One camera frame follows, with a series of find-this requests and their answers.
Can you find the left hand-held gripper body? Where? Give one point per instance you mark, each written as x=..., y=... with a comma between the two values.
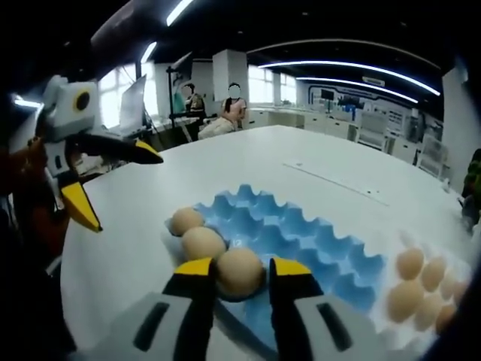
x=67, y=113

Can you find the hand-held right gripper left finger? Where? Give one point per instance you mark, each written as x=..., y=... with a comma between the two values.
x=169, y=323

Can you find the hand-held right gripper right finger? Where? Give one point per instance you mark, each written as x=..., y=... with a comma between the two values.
x=300, y=323

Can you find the brown egg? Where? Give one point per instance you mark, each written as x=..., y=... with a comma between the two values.
x=203, y=242
x=240, y=272
x=186, y=221

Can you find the blue egg tray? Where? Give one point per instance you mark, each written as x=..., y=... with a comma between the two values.
x=300, y=240

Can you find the group of brown eggs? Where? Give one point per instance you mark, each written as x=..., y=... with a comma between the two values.
x=404, y=301

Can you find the white foam tray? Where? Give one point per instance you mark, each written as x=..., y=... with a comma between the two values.
x=406, y=237

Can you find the person's left hand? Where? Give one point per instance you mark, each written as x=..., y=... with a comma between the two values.
x=37, y=233

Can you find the white tilted panel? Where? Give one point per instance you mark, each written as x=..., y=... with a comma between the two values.
x=133, y=101

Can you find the black stand pole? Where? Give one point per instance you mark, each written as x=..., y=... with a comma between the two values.
x=173, y=94

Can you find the straight ceiling light strip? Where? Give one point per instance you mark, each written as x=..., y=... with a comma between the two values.
x=149, y=52
x=180, y=12

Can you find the white table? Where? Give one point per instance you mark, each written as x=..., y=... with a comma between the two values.
x=244, y=161

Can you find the white power socket strip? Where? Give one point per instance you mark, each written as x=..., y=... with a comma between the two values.
x=330, y=182

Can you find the white cabinet row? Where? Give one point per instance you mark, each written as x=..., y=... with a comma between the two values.
x=319, y=124

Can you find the white mesh chair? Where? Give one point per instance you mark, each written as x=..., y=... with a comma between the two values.
x=434, y=154
x=372, y=126

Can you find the long curved ceiling light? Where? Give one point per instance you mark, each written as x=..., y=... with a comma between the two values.
x=323, y=62

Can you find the green potted plant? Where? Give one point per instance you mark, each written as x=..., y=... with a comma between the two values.
x=474, y=173

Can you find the short curved ceiling light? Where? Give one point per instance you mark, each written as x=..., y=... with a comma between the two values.
x=338, y=80

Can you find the ceiling air conditioner vent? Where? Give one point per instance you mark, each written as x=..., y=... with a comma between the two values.
x=374, y=80

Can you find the black wall monitor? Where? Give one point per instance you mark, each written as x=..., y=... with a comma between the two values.
x=328, y=94

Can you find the blue white wall display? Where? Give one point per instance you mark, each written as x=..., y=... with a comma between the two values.
x=398, y=109

